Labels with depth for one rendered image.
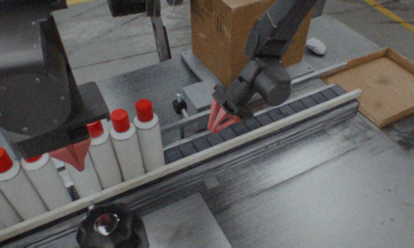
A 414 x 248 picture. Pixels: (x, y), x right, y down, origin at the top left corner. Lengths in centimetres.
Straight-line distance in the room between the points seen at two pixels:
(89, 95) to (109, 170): 37
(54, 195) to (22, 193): 6
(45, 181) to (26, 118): 45
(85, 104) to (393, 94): 102
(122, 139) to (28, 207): 23
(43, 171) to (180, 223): 29
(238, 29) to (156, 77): 35
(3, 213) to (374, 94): 105
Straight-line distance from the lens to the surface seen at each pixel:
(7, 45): 28
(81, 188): 77
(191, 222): 76
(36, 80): 27
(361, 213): 90
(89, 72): 272
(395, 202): 95
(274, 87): 71
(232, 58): 103
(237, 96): 78
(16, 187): 73
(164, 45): 161
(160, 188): 82
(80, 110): 40
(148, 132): 72
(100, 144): 70
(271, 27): 72
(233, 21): 97
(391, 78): 131
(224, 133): 91
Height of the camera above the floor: 154
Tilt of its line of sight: 46 degrees down
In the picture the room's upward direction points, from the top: straight up
